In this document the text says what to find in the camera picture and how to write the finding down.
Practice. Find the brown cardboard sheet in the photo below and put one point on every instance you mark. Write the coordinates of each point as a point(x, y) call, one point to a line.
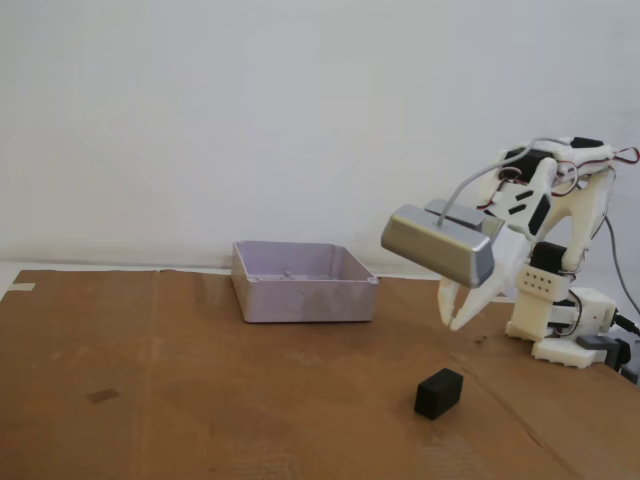
point(250, 400)

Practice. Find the grey plastic box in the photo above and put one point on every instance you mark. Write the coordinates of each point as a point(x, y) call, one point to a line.
point(305, 305)

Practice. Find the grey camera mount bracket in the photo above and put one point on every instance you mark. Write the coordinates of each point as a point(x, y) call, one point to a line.
point(465, 215)

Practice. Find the silver webcam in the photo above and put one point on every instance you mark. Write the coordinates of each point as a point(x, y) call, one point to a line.
point(435, 245)

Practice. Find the brown tape piece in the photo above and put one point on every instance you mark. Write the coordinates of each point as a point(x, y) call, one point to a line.
point(103, 395)

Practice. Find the white tape piece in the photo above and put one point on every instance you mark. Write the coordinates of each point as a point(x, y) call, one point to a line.
point(22, 287)

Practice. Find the grey table clamp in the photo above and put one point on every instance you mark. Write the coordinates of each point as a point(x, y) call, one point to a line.
point(597, 343)

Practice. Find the black block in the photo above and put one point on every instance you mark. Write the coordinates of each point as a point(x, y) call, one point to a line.
point(437, 395)

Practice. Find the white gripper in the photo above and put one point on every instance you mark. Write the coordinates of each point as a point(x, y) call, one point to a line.
point(504, 267)

